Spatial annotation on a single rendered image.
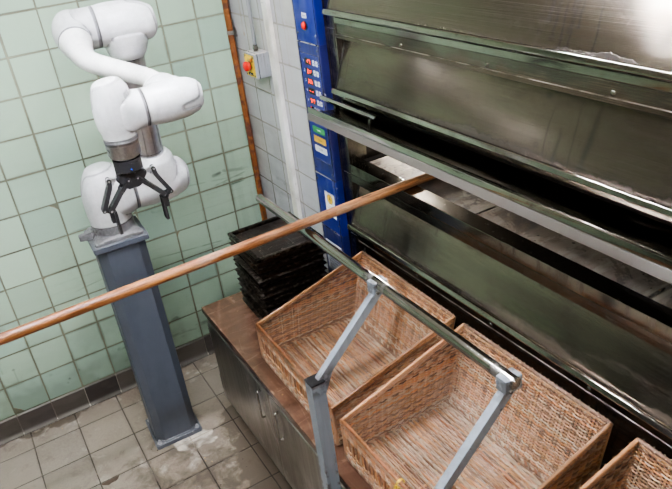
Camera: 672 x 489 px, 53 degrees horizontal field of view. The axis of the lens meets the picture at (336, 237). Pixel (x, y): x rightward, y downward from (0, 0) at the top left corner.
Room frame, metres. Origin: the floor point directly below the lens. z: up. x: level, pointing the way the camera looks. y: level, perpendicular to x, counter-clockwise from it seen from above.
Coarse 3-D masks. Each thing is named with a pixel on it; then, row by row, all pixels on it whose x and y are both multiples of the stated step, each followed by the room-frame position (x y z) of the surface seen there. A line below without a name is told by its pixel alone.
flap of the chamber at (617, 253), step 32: (384, 128) 2.00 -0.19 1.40; (416, 160) 1.67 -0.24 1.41; (448, 160) 1.66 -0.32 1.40; (480, 160) 1.67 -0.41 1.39; (480, 192) 1.44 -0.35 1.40; (544, 192) 1.42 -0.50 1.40; (576, 192) 1.42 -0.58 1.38; (544, 224) 1.26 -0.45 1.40; (608, 224) 1.22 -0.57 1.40; (640, 224) 1.22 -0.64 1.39
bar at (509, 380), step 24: (288, 216) 1.92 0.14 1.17; (312, 240) 1.76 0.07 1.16; (360, 264) 1.57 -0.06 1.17; (384, 288) 1.44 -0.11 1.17; (360, 312) 1.45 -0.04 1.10; (408, 312) 1.34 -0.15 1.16; (456, 336) 1.20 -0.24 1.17; (336, 360) 1.41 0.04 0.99; (480, 360) 1.12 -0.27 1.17; (312, 384) 1.37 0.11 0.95; (504, 384) 1.04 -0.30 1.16; (312, 408) 1.37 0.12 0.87; (480, 432) 1.01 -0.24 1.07; (456, 456) 1.00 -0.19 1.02; (336, 480) 1.37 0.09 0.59
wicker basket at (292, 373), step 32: (320, 288) 2.11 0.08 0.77; (352, 288) 2.17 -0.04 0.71; (416, 288) 1.91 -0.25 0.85; (320, 320) 2.10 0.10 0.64; (384, 320) 2.00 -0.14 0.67; (416, 320) 1.86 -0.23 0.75; (448, 320) 1.71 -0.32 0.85; (288, 352) 1.99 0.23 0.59; (320, 352) 1.97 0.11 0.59; (352, 352) 1.95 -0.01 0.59; (384, 352) 1.92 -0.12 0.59; (416, 352) 1.65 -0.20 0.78; (288, 384) 1.80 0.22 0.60; (384, 384) 1.59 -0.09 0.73; (384, 416) 1.59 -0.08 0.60
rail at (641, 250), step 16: (320, 112) 2.12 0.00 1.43; (352, 128) 1.95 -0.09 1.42; (384, 144) 1.80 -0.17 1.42; (400, 144) 1.75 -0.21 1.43; (432, 160) 1.61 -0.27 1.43; (464, 176) 1.50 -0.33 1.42; (480, 176) 1.47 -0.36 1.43; (496, 192) 1.40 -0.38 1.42; (512, 192) 1.36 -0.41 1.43; (544, 208) 1.27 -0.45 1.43; (576, 224) 1.19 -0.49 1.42; (592, 224) 1.17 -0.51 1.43; (608, 240) 1.12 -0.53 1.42; (624, 240) 1.10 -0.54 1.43; (640, 256) 1.06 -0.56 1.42; (656, 256) 1.03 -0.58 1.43
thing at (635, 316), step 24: (360, 168) 2.22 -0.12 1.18; (408, 192) 1.97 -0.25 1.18; (432, 216) 1.85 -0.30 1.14; (456, 216) 1.76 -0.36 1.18; (480, 216) 1.74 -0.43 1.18; (480, 240) 1.66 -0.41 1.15; (504, 240) 1.59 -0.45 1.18; (528, 240) 1.57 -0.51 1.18; (528, 264) 1.50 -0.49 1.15; (552, 264) 1.44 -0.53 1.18; (576, 264) 1.42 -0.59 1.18; (576, 288) 1.36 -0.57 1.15; (600, 288) 1.31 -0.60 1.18; (624, 288) 1.30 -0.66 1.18; (624, 312) 1.24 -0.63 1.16; (648, 312) 1.19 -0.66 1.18
